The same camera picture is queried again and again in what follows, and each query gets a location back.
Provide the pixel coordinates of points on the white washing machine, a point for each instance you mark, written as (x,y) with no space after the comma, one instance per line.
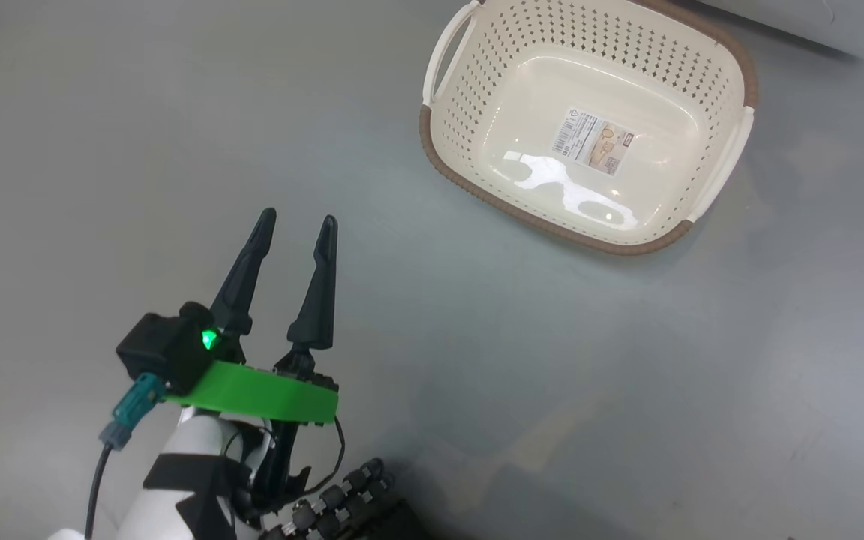
(852,22)

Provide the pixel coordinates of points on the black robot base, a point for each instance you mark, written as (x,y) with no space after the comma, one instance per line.
(357,510)

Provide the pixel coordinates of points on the cream perforated laundry basket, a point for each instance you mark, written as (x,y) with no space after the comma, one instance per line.
(492,75)

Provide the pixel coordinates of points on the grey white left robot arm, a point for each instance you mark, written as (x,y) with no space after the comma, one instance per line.
(192,439)

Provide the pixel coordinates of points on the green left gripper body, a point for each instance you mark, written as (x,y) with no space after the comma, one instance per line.
(267,394)

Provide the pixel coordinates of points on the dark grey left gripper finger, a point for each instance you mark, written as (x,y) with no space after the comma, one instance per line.
(319,307)
(241,292)

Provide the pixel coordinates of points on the basket product label sticker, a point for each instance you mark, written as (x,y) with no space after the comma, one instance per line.
(593,142)

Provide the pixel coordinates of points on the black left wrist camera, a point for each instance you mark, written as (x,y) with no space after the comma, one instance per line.
(162,352)

